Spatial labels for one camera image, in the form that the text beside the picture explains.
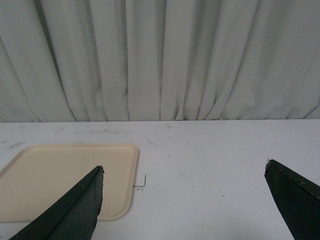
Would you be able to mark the beige plastic tray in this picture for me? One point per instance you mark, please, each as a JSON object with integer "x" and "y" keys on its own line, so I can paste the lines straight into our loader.
{"x": 41, "y": 174}

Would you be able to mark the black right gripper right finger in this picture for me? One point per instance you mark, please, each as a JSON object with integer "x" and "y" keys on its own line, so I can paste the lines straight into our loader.
{"x": 297, "y": 199}

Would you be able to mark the white pleated curtain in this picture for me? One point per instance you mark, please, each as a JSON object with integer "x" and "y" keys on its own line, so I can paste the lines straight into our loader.
{"x": 159, "y": 60}

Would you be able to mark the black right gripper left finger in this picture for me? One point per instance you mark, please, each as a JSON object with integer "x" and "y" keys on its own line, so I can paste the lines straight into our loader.
{"x": 74, "y": 216}

